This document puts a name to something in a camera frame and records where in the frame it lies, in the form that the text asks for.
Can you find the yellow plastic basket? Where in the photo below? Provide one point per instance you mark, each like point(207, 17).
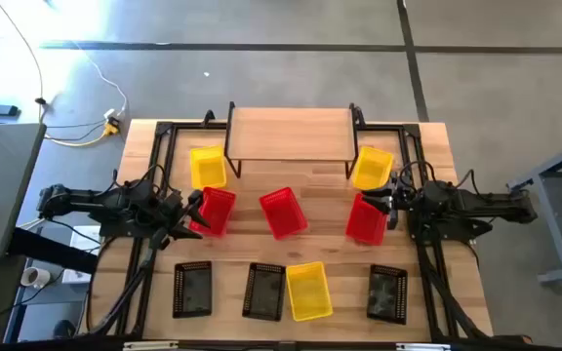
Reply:
point(373, 168)
point(309, 291)
point(208, 168)

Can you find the silver metal bracket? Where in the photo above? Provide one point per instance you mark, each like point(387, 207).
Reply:
point(150, 345)
point(422, 346)

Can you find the wooden shelf with black legs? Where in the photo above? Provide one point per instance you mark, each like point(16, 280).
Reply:
point(291, 134)

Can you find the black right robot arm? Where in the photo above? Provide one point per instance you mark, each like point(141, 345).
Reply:
point(476, 205)

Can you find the white power adapter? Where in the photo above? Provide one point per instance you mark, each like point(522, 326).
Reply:
point(111, 114)

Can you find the black desk beam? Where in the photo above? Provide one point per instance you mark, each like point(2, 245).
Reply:
point(52, 251)

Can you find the red plastic basket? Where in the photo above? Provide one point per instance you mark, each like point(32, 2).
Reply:
point(365, 223)
point(283, 213)
point(220, 209)

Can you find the black plastic basket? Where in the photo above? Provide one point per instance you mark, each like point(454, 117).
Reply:
point(264, 291)
point(387, 294)
point(192, 289)

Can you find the yellow power plug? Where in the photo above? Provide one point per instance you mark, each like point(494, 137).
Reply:
point(111, 129)

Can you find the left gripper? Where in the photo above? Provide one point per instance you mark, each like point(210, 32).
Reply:
point(169, 209)

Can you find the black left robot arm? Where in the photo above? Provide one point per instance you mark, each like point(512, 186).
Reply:
point(91, 200)

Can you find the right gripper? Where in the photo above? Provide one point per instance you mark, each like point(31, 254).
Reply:
point(403, 195)

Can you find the black aluminium rig frame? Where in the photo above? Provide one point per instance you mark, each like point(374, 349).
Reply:
point(388, 128)

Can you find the white box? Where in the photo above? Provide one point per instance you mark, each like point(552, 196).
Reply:
point(85, 239)

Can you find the white mug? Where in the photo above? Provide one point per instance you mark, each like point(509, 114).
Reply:
point(34, 277)

